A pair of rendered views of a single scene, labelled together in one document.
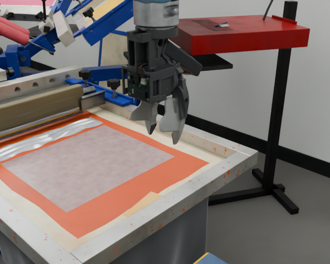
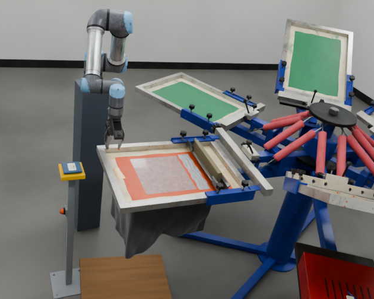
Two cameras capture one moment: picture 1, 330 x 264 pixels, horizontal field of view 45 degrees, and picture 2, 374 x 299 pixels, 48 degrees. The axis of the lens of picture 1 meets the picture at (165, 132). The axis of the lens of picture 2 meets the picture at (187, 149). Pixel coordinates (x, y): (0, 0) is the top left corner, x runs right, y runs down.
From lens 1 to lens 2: 2.54 m
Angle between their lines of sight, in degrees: 92
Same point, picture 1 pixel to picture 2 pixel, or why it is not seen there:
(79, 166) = (158, 169)
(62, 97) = (211, 168)
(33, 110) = (204, 160)
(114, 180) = (140, 173)
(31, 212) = (136, 153)
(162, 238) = not seen: hidden behind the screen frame
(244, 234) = not seen: outside the picture
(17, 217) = (128, 145)
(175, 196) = (110, 172)
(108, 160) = (158, 177)
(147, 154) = (154, 188)
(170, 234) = not seen: hidden behind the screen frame
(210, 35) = (304, 266)
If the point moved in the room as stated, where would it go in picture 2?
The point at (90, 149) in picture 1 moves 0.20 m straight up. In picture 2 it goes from (171, 177) to (177, 148)
